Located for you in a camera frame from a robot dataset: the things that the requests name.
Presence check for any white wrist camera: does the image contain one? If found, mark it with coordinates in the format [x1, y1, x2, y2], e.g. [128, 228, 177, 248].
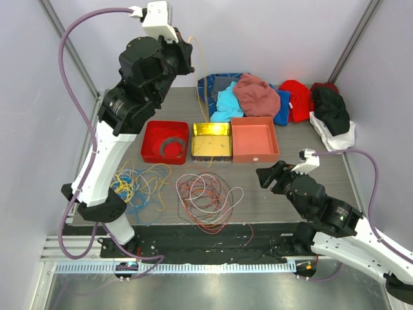
[142, 1, 178, 43]
[291, 149, 320, 174]

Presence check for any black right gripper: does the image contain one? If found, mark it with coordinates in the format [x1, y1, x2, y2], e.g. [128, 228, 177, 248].
[256, 160, 309, 219]

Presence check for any pink cable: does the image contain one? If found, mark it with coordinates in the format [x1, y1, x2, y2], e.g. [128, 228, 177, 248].
[176, 172, 256, 248]

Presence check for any dark red cloth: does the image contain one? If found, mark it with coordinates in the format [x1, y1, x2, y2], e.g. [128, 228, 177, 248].
[310, 82, 339, 94]

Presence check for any salmon pink box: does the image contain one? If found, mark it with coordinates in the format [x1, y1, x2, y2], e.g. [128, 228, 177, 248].
[230, 117, 279, 163]

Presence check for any white slotted cable duct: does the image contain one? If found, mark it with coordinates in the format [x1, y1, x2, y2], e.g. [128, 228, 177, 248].
[54, 261, 296, 274]

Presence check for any royal blue cloth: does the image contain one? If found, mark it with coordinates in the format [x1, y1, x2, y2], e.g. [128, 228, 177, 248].
[270, 84, 290, 126]

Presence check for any thin yellow cable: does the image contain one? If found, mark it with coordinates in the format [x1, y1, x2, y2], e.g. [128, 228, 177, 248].
[187, 35, 227, 169]

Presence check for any red cable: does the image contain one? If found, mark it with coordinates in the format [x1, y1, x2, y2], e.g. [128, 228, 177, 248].
[180, 176, 230, 233]

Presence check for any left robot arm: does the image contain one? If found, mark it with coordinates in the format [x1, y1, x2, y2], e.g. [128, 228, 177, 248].
[62, 35, 194, 258]

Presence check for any black cloth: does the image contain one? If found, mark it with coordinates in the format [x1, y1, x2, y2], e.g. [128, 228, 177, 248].
[311, 87, 350, 136]

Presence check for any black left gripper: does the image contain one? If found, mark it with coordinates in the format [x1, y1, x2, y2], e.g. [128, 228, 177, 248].
[150, 28, 195, 105]

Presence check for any gold metal tin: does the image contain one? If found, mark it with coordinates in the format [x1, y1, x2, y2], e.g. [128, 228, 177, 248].
[191, 123, 232, 163]

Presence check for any cyan cloth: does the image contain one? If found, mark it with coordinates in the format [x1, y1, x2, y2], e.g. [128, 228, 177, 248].
[210, 81, 244, 123]

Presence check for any brown cable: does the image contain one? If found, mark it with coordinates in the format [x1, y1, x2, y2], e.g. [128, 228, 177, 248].
[176, 172, 233, 225]

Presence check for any red plastic box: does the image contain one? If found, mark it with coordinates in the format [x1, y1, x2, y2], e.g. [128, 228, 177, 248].
[141, 120, 189, 165]

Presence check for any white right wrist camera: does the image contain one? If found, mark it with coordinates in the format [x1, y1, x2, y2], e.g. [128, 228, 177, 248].
[291, 149, 320, 174]

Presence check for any grey tape roll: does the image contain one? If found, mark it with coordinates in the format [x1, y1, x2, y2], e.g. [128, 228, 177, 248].
[159, 137, 186, 158]

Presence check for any dusty pink cloth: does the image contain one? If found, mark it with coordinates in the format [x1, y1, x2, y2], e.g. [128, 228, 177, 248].
[233, 73, 281, 119]

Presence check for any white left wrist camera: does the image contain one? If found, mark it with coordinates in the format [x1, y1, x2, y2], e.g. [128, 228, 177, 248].
[142, 1, 178, 43]

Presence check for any grey cloth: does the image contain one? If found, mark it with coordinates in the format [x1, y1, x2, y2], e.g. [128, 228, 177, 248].
[211, 76, 239, 102]

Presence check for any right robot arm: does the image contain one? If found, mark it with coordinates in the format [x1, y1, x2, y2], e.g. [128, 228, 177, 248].
[256, 160, 412, 304]

